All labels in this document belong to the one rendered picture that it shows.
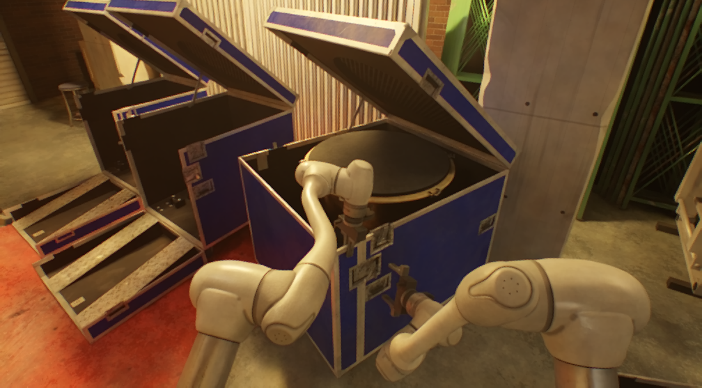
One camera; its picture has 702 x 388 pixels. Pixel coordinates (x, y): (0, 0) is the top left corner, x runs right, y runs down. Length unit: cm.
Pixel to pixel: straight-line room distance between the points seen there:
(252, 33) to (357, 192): 343
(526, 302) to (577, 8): 167
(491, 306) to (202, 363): 61
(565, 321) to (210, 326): 71
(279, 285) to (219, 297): 14
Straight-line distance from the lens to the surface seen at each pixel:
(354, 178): 126
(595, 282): 79
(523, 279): 70
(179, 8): 235
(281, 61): 424
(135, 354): 261
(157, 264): 292
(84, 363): 271
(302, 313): 86
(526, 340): 256
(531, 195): 244
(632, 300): 82
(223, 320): 92
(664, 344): 296
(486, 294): 70
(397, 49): 125
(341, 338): 182
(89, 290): 313
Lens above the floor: 189
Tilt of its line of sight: 28 degrees down
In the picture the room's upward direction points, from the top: straight up
